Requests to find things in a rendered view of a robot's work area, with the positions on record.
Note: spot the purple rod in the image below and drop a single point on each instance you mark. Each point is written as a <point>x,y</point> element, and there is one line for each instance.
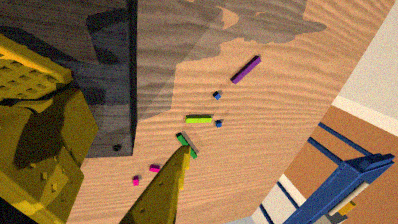
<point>246,69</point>

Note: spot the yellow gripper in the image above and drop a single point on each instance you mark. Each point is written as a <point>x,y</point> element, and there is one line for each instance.
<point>158,202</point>

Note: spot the small blue block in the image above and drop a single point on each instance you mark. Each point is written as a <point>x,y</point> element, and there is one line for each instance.
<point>217,95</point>
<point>218,123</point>

